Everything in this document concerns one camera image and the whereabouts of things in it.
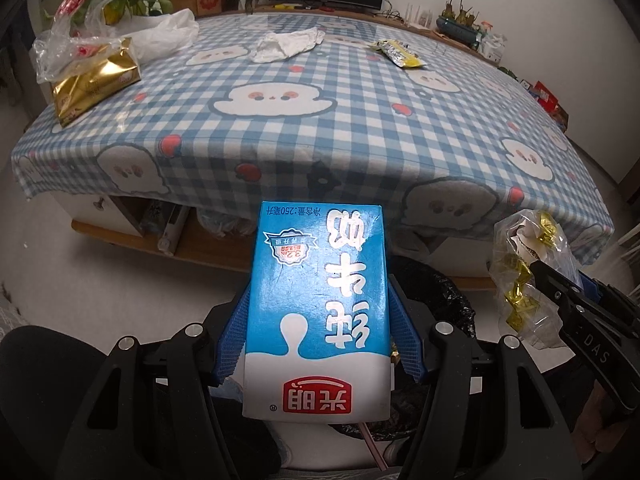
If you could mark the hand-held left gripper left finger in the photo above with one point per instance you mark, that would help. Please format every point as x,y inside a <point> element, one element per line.
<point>231,340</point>

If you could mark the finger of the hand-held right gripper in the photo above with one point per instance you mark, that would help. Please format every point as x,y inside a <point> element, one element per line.
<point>555,285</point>
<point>591,287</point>

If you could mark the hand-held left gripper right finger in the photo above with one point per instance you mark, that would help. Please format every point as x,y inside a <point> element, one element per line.
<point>407,340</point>

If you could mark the clear bag of candy wrappers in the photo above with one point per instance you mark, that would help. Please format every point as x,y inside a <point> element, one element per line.
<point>520,270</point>

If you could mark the trash bin with black bag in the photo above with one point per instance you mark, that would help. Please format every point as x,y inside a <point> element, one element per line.
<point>450,305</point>

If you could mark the blue white milk carton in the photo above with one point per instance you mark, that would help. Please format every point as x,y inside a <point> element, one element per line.
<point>320,310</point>

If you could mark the person's right hand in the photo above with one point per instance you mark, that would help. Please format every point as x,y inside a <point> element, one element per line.
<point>605,425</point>

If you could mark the wooden low table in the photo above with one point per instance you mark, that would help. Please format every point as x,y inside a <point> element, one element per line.
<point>225,255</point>

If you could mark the pink drinking straw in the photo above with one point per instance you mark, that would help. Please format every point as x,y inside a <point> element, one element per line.
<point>374,447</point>

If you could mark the crumpled clear plastic bag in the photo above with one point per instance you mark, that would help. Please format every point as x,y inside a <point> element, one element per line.
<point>225,222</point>

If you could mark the white rolled item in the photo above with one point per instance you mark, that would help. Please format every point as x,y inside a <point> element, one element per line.
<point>172,232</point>

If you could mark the red printed box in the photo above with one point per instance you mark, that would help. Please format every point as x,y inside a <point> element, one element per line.
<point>543,89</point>

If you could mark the blue checkered printed tablecloth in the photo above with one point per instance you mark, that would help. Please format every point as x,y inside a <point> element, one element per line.
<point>320,125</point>

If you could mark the white printed bag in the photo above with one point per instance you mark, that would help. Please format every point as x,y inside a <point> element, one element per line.
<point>492,45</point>

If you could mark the blue pot with bonsai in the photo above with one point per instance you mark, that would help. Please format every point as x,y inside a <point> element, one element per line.
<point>457,25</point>

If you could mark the yellow green snack wrapper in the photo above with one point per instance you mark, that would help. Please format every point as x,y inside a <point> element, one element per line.
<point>397,52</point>

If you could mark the gold foil package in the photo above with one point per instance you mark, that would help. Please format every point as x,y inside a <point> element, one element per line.
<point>95,80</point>

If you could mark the crumpled white tissue paper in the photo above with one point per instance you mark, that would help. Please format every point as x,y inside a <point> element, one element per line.
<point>280,45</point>

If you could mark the white plastic bag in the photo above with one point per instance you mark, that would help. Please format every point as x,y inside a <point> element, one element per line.
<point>165,30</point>

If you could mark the clear bag with red print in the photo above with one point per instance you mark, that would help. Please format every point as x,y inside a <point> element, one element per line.
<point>65,35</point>

